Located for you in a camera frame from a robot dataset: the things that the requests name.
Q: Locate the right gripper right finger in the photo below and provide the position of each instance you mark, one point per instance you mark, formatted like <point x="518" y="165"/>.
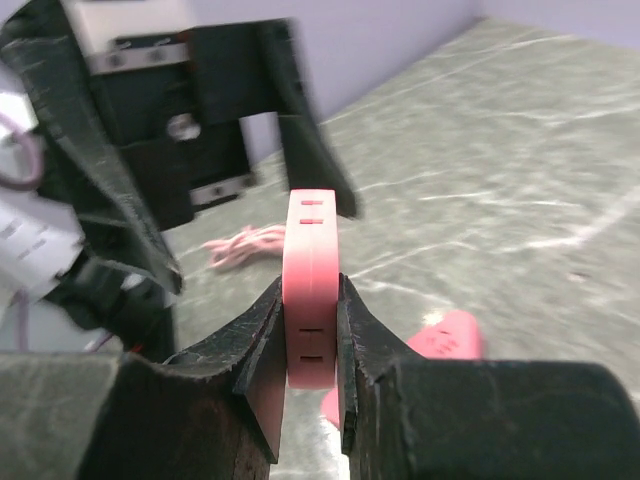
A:
<point x="407" y="417"/>

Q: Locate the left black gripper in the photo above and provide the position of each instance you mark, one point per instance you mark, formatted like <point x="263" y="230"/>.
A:
<point x="172" y="96"/>

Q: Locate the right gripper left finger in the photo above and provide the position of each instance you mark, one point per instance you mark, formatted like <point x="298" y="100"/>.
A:
<point x="212" y="411"/>

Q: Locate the pink triangular plug adapter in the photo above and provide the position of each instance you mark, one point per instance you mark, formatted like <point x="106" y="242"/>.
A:
<point x="310" y="284"/>

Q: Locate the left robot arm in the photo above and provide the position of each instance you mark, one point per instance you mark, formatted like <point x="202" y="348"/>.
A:
<point x="43" y="256"/>

